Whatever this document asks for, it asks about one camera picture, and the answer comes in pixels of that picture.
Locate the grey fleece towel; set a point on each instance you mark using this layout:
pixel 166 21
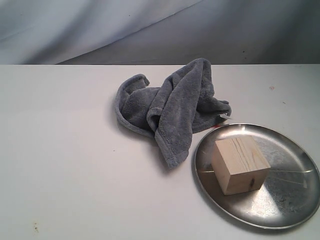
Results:
pixel 172 113

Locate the light wooden cube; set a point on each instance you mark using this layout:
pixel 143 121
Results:
pixel 239 165

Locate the round steel plate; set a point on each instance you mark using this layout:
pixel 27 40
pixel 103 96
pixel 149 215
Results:
pixel 289 196

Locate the white backdrop sheet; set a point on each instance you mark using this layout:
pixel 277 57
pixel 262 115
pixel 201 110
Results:
pixel 159 32

